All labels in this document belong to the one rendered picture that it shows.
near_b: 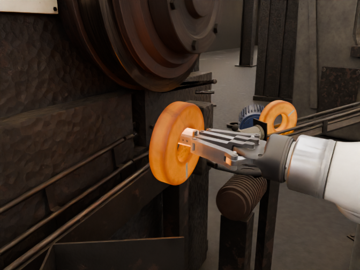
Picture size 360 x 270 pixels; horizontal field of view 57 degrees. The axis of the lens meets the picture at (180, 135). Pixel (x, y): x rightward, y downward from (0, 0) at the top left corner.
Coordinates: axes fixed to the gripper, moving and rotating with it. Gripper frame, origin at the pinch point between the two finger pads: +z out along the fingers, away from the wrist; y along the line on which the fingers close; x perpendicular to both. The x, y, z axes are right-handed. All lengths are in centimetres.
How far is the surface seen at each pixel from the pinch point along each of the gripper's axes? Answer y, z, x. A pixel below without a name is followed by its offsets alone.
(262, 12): 433, 116, 31
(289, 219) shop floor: 121, -7, -85
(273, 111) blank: 64, -2, -9
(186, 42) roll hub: 14.1, 7.2, 15.7
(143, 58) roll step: 7.3, 13.7, 12.1
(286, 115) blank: 69, -6, -12
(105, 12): -1.4, 16.0, 21.0
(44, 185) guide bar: -13.1, 22.7, -11.7
